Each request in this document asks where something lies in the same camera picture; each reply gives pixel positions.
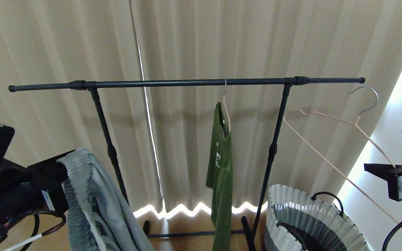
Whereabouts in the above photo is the pink clothes hanger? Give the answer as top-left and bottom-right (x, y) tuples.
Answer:
(283, 86), (402, 239)
(222, 79), (231, 133)

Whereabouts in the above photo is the black clothes rack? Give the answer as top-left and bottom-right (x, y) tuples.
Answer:
(8, 77), (365, 251)

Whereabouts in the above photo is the beige curtain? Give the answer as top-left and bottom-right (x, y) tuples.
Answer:
(0, 0), (402, 218)

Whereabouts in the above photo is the green shirt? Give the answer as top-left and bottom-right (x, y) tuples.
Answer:
(206, 102), (233, 251)

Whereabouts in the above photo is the pale grey garment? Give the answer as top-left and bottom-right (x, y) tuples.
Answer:
(57, 148), (156, 251)

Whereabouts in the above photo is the white laundry basket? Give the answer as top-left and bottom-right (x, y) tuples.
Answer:
(264, 185), (371, 251)

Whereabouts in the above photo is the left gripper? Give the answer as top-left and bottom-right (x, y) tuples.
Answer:
(0, 164), (69, 250)

